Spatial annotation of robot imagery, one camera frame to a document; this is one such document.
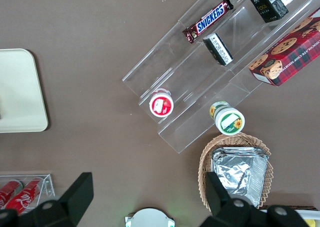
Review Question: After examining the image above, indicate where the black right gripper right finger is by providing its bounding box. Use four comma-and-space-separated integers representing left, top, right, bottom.
199, 171, 261, 227

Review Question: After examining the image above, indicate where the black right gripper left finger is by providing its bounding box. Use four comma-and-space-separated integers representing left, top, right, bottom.
29, 171, 95, 227

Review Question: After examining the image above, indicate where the oval light wicker basket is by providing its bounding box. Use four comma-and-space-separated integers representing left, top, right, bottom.
198, 133, 275, 210

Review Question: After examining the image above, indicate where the cream plastic tray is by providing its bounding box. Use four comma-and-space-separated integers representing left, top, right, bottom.
0, 48, 49, 134

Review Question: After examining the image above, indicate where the clear acrylic bottle rack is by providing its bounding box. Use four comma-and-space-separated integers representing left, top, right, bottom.
0, 173, 56, 214

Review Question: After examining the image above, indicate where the aluminium foil container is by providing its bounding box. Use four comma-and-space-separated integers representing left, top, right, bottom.
211, 146, 270, 209

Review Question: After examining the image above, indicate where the green lid yogurt cup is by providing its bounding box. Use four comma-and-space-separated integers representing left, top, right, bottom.
208, 100, 246, 136

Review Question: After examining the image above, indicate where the yellow snack packet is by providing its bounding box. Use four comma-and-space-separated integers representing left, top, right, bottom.
303, 218, 320, 227

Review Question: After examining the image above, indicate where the red lid yogurt cup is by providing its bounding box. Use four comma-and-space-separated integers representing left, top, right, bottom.
149, 88, 175, 118

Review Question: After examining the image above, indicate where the clear acrylic stepped display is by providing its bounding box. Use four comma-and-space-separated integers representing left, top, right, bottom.
121, 0, 320, 155

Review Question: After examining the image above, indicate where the black box white label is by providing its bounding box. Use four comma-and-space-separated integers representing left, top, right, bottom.
202, 32, 235, 67

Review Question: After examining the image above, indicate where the red tartan cookie box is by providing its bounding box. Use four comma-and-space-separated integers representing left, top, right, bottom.
248, 8, 320, 88

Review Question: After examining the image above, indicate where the Snickers chocolate bar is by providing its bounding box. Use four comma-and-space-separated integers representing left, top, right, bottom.
182, 0, 235, 44

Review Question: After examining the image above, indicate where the small black box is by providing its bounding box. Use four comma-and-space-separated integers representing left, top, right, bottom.
249, 0, 290, 24

